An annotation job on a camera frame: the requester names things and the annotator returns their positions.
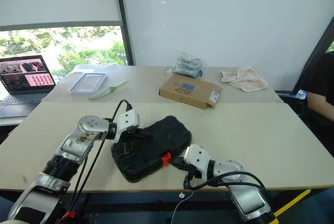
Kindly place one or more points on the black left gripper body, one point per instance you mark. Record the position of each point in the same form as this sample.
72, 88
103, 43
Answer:
128, 134

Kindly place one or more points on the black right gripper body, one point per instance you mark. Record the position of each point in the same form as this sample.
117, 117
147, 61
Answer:
191, 175

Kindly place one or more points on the black plastic tool case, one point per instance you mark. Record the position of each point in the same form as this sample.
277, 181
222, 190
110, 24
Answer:
161, 143

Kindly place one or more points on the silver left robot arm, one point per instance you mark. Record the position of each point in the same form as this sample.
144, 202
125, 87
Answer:
75, 143

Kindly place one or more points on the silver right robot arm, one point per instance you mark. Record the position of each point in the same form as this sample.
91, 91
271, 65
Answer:
248, 195

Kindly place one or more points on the person's bare forearm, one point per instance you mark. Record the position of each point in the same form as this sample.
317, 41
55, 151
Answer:
322, 104

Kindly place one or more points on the light green sheathed knife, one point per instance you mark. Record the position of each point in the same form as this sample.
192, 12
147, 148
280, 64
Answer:
104, 93

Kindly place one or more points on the flat brown cardboard box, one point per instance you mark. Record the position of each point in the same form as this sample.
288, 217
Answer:
189, 91

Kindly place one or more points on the clear blue-rimmed container lid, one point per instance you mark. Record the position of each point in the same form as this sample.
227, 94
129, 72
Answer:
88, 83

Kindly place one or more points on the clear bag of dark parts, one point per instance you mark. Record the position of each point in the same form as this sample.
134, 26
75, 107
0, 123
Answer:
188, 64

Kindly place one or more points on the crumpled beige cloth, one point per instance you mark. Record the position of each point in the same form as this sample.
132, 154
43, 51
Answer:
248, 79

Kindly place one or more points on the open grey laptop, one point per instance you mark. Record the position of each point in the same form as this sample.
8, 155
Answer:
26, 75

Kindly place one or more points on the purple phone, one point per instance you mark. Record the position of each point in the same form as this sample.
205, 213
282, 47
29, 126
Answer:
302, 94

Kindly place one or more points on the person's black shirt torso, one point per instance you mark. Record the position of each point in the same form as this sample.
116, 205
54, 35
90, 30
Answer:
323, 75

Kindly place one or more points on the black slanted pole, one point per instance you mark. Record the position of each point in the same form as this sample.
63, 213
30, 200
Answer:
315, 46

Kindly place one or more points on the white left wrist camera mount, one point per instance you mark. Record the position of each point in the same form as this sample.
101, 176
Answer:
128, 120

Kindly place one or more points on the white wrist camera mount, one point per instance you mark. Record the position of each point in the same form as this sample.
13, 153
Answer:
128, 120
197, 157

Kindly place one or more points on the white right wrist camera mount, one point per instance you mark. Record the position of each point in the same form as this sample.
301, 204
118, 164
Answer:
197, 157

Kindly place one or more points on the black table frame crossbar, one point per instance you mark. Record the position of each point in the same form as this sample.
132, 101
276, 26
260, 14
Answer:
146, 201

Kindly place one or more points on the black window frame post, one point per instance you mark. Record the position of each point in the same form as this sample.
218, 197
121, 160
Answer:
125, 17

